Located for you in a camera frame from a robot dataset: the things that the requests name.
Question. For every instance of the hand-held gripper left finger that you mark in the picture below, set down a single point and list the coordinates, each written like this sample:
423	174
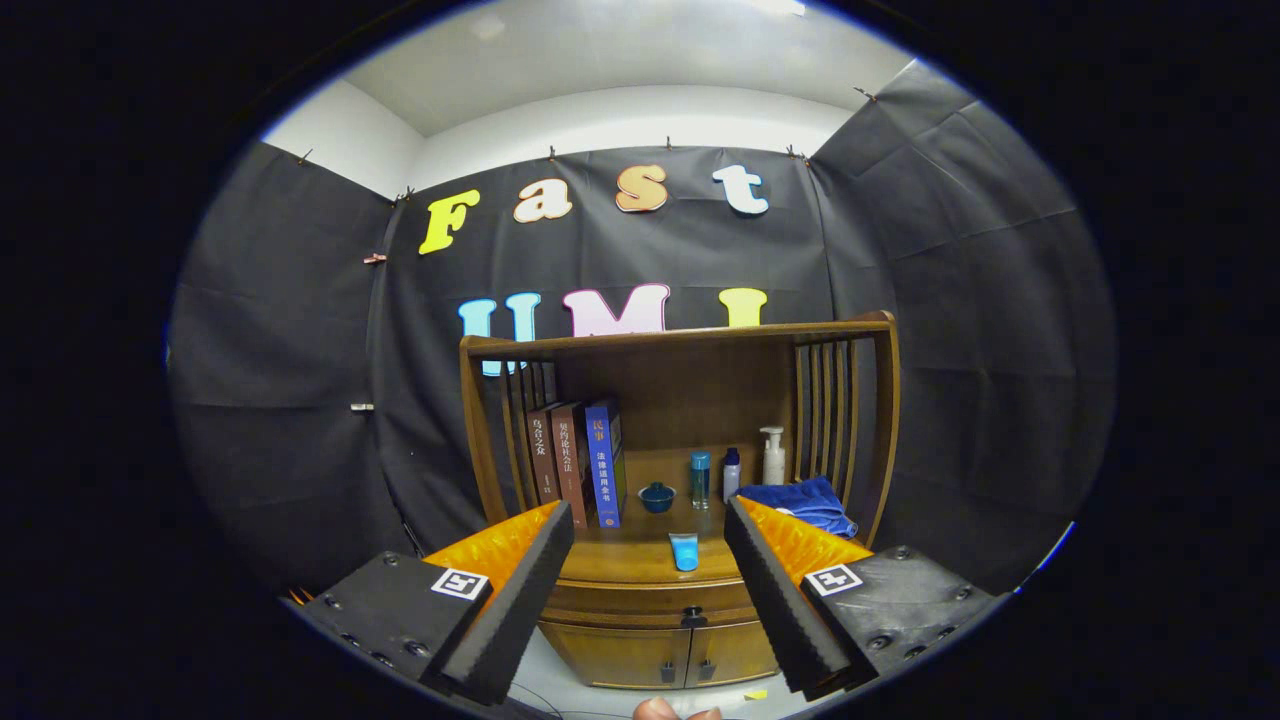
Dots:
520	600

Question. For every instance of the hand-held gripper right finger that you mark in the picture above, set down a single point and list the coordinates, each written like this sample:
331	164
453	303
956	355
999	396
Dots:
775	600

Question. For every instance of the black drawer knob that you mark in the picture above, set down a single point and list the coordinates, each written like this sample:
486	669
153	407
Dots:
694	618

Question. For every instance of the blue and white tube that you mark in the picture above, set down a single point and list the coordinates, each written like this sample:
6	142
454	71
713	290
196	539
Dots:
684	552

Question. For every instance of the wooden drawer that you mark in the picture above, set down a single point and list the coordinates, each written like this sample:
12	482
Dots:
640	600

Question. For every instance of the wooden cabinet door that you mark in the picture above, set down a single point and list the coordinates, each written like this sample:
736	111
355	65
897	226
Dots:
745	650
610	655

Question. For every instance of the wooden countertop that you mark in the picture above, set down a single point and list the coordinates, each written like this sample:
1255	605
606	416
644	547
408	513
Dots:
630	555

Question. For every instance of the wooden cabinet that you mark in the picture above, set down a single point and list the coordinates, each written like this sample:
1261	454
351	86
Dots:
690	390

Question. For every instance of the folded blue towel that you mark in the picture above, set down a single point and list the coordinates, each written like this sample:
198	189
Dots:
815	505

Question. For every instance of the white bottle with blue cap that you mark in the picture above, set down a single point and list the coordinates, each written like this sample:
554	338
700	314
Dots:
731	480

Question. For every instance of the white pump bottle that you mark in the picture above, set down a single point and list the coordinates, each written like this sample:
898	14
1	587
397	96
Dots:
773	465

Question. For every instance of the brown book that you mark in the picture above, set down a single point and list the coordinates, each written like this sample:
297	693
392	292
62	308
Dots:
570	460
543	465

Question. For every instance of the teal bottle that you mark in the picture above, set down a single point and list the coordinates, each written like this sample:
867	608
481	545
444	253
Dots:
700	482

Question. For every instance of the small blue lidded bowl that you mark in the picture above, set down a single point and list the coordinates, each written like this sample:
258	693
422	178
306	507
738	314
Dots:
657	497

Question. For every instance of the blue book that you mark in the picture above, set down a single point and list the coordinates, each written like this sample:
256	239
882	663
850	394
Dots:
603	465

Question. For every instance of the black backdrop cloth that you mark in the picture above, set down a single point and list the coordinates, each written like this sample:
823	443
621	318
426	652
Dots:
980	330

